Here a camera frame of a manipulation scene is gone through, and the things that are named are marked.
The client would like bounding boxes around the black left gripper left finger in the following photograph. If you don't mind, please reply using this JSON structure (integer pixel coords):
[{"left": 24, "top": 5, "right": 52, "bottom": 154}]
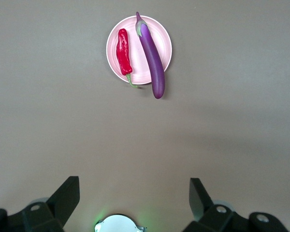
[{"left": 0, "top": 175, "right": 81, "bottom": 232}]

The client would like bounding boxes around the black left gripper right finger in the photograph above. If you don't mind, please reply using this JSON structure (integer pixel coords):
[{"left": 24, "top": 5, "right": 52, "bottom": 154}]
[{"left": 183, "top": 178, "right": 289, "bottom": 232}]

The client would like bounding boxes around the long purple eggplant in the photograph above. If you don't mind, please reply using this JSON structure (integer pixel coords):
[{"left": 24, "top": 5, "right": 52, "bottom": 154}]
[{"left": 135, "top": 11, "right": 166, "bottom": 100}]

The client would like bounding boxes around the red chili pepper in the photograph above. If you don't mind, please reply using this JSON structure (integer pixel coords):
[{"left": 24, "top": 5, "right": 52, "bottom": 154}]
[{"left": 116, "top": 28, "right": 139, "bottom": 89}]

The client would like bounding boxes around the brown table cloth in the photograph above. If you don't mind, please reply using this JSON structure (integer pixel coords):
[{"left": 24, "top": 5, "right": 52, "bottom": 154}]
[{"left": 0, "top": 0, "right": 290, "bottom": 232}]

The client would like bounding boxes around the pink round plate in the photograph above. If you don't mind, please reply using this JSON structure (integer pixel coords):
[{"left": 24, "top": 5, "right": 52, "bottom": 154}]
[{"left": 106, "top": 15, "right": 173, "bottom": 85}]

